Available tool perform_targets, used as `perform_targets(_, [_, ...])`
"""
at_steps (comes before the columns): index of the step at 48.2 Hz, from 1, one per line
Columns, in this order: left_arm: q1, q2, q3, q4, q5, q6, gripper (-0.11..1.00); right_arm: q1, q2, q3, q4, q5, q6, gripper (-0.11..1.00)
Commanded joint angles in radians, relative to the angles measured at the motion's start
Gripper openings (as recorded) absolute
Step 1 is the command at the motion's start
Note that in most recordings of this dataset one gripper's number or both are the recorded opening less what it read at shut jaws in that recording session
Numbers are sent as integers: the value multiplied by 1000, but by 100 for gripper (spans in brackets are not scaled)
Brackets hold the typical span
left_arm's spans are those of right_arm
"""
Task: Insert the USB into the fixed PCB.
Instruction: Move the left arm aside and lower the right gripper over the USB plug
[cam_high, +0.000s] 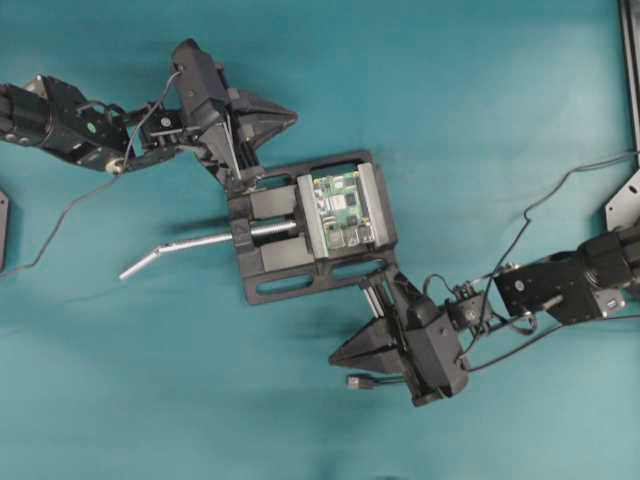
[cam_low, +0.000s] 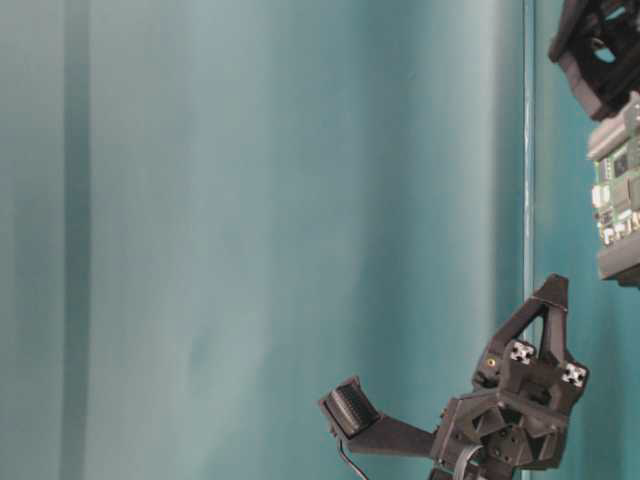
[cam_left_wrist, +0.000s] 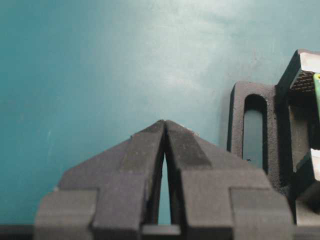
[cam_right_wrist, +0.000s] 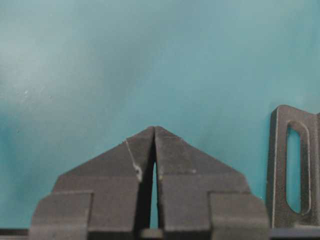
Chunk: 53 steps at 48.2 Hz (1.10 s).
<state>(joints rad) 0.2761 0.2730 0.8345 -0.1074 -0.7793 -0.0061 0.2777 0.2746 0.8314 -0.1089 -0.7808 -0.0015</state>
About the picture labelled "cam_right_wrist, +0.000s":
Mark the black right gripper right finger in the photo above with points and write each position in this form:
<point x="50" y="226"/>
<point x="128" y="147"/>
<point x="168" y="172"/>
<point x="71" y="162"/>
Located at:
<point x="201" y="198"/>

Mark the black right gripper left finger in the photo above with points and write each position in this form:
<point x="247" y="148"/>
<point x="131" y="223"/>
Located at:
<point x="100" y="198"/>

